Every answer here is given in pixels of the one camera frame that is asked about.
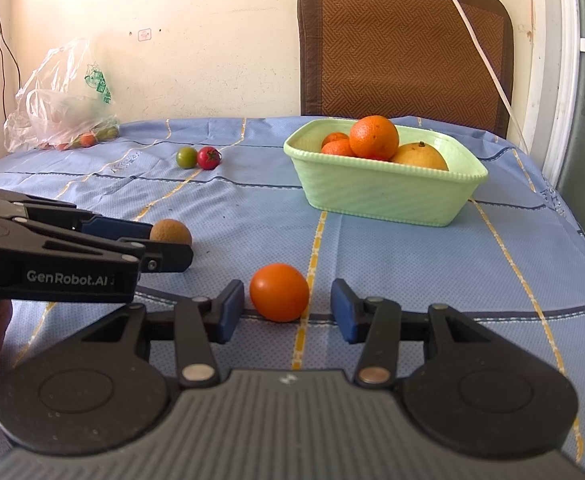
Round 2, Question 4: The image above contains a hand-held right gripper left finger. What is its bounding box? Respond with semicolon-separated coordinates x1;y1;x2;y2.
81;280;246;389

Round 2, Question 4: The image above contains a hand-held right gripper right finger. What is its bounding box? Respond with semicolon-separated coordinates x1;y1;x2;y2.
330;278;496;387

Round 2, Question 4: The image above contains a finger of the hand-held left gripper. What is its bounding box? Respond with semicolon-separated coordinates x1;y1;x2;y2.
117;240;194;274
2;190;154;242

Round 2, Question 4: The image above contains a smooth orange tomato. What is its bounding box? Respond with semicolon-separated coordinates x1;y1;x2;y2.
249;263;310;323

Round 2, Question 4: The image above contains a light green plastic basket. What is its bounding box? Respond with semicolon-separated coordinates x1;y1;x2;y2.
283;118;489;227

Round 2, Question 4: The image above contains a large orange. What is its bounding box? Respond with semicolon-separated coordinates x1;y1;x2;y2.
349;115;400;162

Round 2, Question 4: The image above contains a blue striped tablecloth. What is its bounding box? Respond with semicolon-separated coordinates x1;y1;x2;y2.
0;116;585;480

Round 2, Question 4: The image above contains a red cherry tomato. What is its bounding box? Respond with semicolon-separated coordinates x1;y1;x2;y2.
196;146;222;171

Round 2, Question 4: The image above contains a clear plastic bag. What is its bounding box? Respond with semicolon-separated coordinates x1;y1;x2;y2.
3;37;121;153

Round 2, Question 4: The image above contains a yellow orange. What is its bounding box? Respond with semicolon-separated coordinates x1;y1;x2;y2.
391;141;449;172

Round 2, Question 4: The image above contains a brown woven chair back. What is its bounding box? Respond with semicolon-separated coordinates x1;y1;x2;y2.
297;0;516;138

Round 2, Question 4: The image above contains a white cable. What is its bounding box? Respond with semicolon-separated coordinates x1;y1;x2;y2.
429;0;529;152

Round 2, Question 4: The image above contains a white window frame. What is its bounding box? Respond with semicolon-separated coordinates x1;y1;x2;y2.
527;0;581;181

